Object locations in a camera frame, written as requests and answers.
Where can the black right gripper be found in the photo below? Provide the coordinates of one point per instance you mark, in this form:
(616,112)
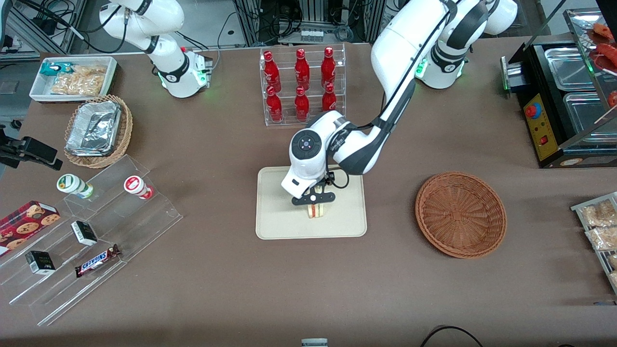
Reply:
(30,148)

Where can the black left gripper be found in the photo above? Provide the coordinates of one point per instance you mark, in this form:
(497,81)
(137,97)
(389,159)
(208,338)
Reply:
(324,183)

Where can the sandwich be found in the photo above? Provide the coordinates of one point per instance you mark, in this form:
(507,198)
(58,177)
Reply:
(317,212)

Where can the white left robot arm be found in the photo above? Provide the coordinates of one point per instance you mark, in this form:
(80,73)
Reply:
(400,43)

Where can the beige plastic tray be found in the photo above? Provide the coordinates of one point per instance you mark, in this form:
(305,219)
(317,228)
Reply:
(347,217)

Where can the light wicker basket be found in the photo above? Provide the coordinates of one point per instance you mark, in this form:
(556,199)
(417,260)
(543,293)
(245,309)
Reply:
(124,130)

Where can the brown round wicker basket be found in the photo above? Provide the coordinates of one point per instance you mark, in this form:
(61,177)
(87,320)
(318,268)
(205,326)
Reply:
(460,214)

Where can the green sunflower yogurt cup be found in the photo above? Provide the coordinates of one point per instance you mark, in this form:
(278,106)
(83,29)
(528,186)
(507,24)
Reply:
(70,183)

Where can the silver foil container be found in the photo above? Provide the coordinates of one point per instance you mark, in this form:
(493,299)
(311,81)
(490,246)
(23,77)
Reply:
(94,127)

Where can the white rectangular bin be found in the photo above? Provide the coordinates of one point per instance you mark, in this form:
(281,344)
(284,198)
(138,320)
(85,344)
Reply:
(72,98)

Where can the red tartan cookie box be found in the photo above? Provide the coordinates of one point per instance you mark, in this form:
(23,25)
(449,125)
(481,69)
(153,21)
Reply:
(29,219)

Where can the large clear beige snack bag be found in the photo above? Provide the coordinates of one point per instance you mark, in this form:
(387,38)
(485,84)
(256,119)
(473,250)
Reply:
(77,84)

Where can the teal snack packet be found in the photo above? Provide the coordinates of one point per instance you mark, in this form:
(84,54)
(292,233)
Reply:
(53,68)

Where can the black box white label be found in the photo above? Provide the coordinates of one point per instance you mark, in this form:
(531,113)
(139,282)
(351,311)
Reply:
(84,233)

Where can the small clear beige snack bag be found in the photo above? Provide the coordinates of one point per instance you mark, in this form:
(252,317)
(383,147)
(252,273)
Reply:
(91,70)

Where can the red lid yogurt cup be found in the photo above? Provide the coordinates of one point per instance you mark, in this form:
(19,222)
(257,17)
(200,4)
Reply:
(134,184)

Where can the red cola bottle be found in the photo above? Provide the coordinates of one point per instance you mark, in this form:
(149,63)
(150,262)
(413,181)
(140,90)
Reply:
(302,67)
(274,106)
(271,70)
(329,99)
(328,66)
(301,103)

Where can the black box gold print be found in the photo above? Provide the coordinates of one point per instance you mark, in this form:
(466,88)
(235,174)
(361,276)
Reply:
(41,262)

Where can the clear acrylic stepped shelf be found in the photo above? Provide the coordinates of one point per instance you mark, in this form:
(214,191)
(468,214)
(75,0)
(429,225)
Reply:
(144,217)

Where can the Snickers chocolate bar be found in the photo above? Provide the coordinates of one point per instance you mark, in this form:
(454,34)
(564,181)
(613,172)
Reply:
(96,261)

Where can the clear acrylic bottle rack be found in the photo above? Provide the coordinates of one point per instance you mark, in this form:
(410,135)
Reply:
(288,84)

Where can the grey device box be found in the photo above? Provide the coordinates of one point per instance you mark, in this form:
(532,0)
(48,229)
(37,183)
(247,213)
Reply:
(314,343)

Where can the white power strip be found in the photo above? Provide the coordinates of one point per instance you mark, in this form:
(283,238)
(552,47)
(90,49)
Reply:
(311,34)

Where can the black food warmer cabinet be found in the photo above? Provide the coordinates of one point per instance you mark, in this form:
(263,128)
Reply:
(542,130)

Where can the clear snack display rack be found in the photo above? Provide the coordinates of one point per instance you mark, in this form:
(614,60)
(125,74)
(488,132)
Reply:
(578,208)

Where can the clear bag of crackers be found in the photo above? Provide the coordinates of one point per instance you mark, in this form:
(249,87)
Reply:
(597,214)
(602,238)
(613,261)

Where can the steel food pan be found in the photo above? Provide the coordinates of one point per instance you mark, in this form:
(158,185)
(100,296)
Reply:
(588,118)
(569,67)

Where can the red fried food piece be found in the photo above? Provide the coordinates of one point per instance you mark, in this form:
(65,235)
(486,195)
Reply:
(608,58)
(603,30)

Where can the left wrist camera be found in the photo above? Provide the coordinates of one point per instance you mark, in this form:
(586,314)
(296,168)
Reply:
(329,179)

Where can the black right wrist mount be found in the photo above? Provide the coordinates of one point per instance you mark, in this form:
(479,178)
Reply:
(8,154)

